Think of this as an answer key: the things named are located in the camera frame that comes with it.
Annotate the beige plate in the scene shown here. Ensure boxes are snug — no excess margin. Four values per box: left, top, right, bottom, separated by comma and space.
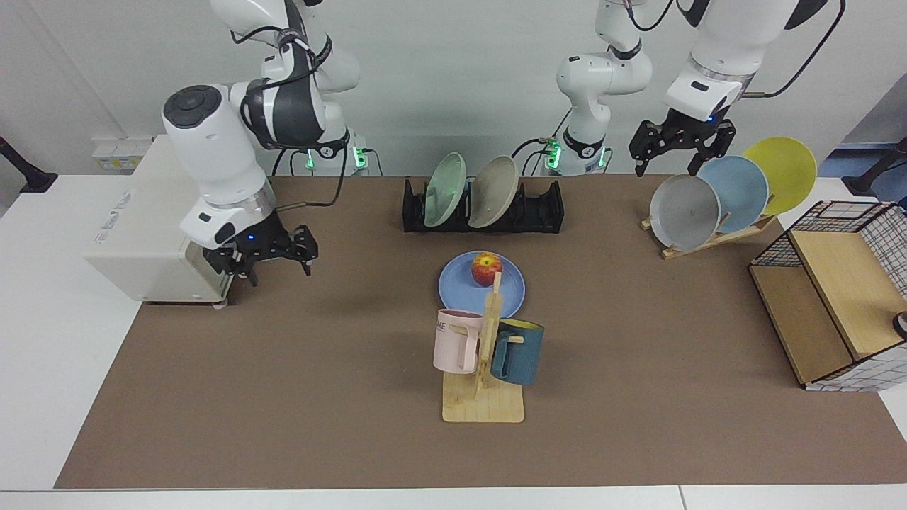
468, 156, 520, 230

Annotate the light blue plate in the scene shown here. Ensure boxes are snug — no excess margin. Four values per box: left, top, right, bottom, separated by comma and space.
698, 155, 770, 234

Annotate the wooden plate stand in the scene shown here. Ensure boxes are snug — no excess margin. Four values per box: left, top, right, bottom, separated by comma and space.
641, 214, 778, 261

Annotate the pale toaster oven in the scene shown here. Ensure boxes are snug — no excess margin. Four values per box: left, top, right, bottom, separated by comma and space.
81, 135, 235, 307

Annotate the dark blue mug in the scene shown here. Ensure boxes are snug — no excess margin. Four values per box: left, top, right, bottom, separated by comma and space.
490, 319, 545, 387

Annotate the wooden cup stand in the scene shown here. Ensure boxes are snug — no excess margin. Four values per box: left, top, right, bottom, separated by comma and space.
442, 271, 526, 424

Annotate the brown table cloth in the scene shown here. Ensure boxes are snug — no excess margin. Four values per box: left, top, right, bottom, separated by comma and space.
54, 174, 907, 489

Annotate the pale green plate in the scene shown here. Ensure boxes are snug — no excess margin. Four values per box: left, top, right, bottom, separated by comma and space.
424, 152, 468, 229

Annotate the black dish rack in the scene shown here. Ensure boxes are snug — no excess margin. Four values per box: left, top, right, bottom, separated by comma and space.
402, 177, 565, 234

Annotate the pink mug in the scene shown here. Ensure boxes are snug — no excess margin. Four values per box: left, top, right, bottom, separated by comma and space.
433, 309, 485, 375

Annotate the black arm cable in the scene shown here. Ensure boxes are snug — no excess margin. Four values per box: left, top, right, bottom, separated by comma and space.
740, 0, 847, 100
273, 142, 351, 210

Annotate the wire basket with wooden floor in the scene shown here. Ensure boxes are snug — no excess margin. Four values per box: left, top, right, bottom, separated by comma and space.
748, 200, 907, 392

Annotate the red yellow apple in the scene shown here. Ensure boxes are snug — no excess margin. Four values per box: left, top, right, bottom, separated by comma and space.
471, 252, 504, 288

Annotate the black stand foot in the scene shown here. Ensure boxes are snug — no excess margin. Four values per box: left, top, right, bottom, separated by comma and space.
0, 136, 59, 194
841, 138, 907, 198

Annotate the yellow plate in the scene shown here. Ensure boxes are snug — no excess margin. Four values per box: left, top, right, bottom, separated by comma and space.
743, 137, 818, 217

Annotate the grey plate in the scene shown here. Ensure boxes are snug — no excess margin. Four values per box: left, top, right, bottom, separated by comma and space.
649, 175, 722, 253

